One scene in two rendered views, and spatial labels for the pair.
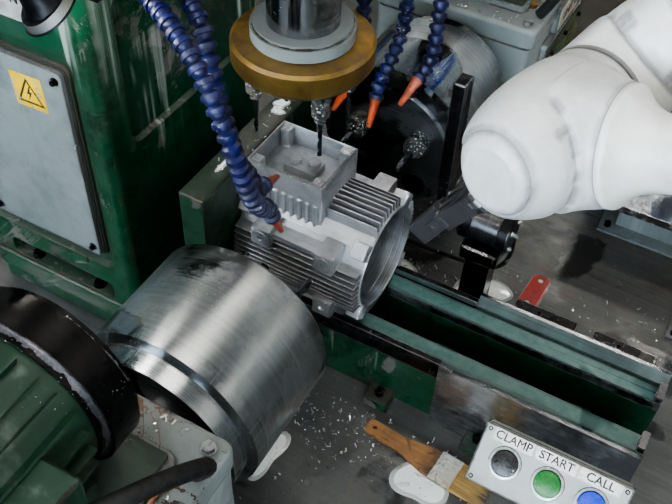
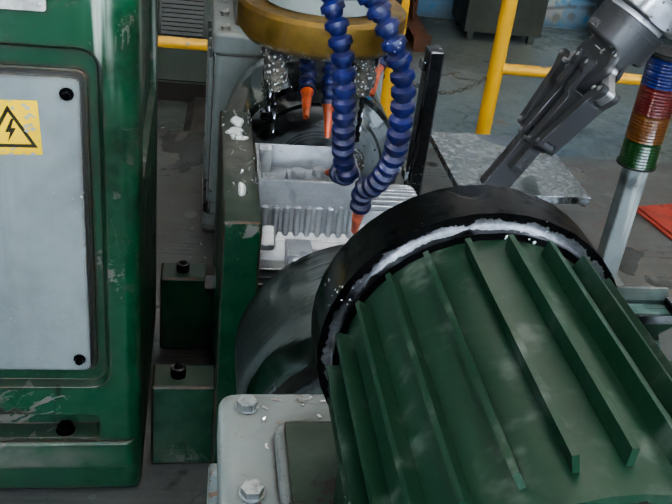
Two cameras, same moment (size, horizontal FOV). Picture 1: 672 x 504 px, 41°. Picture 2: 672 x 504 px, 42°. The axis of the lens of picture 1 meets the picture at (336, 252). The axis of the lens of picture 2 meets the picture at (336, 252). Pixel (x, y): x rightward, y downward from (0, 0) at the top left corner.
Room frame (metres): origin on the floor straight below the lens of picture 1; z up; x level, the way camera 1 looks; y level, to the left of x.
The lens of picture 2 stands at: (0.15, 0.59, 1.58)
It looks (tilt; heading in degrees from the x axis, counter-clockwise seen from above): 30 degrees down; 322
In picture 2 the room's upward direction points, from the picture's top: 7 degrees clockwise
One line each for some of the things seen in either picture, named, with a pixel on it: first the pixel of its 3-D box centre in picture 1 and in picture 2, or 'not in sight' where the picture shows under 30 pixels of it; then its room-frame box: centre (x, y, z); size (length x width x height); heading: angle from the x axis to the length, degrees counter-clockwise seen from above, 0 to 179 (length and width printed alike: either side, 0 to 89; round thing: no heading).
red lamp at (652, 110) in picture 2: not in sight; (655, 98); (0.93, -0.60, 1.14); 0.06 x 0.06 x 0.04
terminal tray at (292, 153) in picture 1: (302, 173); (305, 189); (0.93, 0.05, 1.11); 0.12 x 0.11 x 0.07; 63
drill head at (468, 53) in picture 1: (423, 99); (306, 133); (1.21, -0.13, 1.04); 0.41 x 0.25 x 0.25; 153
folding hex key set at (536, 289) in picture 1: (532, 295); not in sight; (0.99, -0.34, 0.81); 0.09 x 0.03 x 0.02; 149
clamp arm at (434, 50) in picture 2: (452, 153); (421, 140); (0.97, -0.16, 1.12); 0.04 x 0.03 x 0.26; 63
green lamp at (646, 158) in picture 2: not in sight; (639, 151); (0.93, -0.60, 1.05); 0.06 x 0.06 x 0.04
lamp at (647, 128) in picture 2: not in sight; (647, 125); (0.93, -0.60, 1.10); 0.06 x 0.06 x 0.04
